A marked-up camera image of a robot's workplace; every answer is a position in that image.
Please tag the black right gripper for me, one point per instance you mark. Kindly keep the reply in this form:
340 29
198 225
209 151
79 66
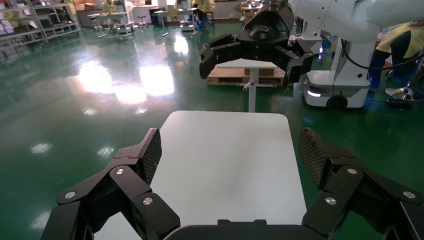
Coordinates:
265 39

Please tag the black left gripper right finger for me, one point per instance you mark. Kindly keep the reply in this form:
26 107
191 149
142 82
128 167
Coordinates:
344 185

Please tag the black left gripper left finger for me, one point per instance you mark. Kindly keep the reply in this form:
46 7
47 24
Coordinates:
129 185

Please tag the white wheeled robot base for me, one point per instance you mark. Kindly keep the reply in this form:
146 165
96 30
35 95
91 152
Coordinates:
338 81

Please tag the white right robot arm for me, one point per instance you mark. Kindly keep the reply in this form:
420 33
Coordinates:
331 16

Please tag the wooden pallet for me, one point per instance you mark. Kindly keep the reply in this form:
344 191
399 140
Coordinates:
228 76

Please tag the white workbench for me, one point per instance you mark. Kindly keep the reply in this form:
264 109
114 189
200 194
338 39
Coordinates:
112 14
174 11

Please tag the chrome stool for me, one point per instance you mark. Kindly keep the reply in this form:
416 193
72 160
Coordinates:
401 93

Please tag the black round stool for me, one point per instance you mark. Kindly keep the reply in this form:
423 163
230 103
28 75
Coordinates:
142 17

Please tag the seated person in yellow vest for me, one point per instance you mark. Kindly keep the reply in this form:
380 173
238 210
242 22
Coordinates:
399 43

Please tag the person in pale yellow coat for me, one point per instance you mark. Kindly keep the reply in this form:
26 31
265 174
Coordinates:
109 6

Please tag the grey metal shelving rack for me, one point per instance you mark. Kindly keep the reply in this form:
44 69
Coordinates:
20 34

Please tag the small white pedestal table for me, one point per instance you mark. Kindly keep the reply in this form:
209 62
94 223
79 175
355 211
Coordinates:
252 96

